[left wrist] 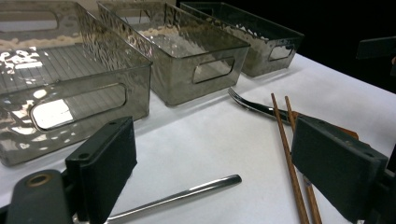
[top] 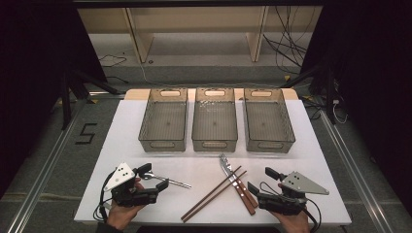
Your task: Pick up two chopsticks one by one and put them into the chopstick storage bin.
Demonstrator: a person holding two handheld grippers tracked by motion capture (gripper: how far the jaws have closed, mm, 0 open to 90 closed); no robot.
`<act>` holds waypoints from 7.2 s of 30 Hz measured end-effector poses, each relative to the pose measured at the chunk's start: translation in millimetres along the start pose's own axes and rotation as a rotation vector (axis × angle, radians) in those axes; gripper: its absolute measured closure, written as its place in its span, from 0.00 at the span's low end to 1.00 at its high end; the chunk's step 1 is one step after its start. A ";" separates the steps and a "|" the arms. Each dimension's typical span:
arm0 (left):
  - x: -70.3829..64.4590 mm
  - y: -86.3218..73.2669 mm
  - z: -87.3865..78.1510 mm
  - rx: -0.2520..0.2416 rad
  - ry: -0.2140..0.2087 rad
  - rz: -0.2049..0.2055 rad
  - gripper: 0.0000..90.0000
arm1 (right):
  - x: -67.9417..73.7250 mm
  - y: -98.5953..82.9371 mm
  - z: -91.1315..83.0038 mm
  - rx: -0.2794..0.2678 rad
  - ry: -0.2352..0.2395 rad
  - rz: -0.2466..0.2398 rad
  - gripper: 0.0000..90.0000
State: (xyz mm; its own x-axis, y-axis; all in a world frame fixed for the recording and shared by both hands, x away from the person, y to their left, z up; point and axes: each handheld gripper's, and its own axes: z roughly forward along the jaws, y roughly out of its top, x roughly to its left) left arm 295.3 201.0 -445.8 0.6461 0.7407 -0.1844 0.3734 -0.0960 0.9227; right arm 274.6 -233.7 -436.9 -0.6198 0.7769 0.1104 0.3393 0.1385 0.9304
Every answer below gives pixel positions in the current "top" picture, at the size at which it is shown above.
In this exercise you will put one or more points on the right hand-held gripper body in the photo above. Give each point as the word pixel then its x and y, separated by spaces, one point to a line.
pixel 301 184

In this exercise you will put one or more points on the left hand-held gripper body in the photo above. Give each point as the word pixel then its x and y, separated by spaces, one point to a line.
pixel 120 176

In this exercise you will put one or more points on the metal spoon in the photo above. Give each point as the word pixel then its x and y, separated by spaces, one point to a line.
pixel 175 182

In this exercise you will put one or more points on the clear grey plastic bin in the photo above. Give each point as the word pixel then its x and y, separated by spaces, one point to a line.
pixel 214 123
pixel 163 121
pixel 268 123

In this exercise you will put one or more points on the person's right hand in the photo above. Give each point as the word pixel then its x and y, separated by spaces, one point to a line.
pixel 294 223

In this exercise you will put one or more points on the person's left hand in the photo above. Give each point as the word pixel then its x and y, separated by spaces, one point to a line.
pixel 121 216

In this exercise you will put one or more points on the white table sheet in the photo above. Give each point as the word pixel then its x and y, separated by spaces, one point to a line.
pixel 129 145

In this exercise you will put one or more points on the black tripod stand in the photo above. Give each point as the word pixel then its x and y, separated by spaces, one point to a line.
pixel 69 93
pixel 328 93

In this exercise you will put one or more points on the black curtain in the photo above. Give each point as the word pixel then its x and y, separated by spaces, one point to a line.
pixel 372 81
pixel 35 81

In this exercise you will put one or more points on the light wooden shelf unit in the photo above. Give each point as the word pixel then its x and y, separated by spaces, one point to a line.
pixel 194 22

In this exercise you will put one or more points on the aluminium floor rail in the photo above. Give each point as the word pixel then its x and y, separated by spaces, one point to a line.
pixel 356 174
pixel 42 174

